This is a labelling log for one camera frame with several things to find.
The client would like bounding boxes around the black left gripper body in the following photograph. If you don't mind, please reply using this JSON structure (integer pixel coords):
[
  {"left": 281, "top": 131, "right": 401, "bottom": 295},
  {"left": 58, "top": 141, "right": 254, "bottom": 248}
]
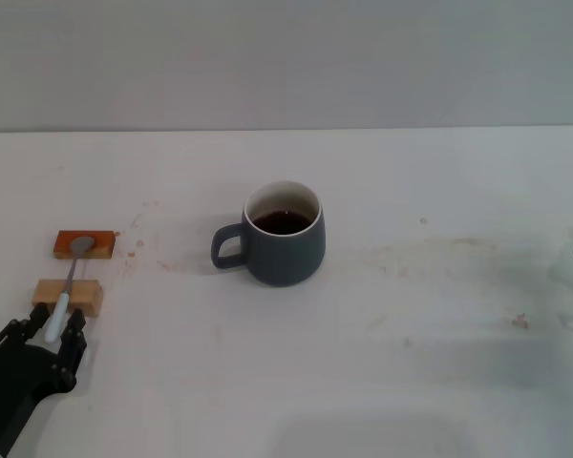
[{"left": 0, "top": 343, "right": 71, "bottom": 450}]

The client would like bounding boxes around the light blue handled metal spoon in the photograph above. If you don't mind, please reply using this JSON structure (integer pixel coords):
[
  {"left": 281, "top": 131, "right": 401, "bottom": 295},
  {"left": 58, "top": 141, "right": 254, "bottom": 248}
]
[{"left": 44, "top": 236, "right": 96, "bottom": 344}]

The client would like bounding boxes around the grey ceramic mug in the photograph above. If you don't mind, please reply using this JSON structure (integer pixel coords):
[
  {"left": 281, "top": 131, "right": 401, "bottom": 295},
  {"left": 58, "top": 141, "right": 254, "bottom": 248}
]
[{"left": 210, "top": 179, "right": 327, "bottom": 288}]

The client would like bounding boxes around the light wooden block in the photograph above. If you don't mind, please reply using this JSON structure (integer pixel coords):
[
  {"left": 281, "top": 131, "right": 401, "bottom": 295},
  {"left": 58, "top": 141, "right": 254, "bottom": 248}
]
[{"left": 32, "top": 279, "right": 104, "bottom": 318}]

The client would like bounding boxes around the reddish brown wooden block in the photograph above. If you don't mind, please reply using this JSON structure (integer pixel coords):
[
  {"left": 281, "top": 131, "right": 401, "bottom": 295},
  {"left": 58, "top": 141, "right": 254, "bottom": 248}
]
[{"left": 52, "top": 229, "right": 117, "bottom": 260}]

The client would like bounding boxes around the dark coffee liquid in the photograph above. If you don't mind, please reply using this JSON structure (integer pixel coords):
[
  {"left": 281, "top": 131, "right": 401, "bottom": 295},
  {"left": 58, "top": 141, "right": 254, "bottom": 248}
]
[{"left": 252, "top": 211, "right": 314, "bottom": 237}]

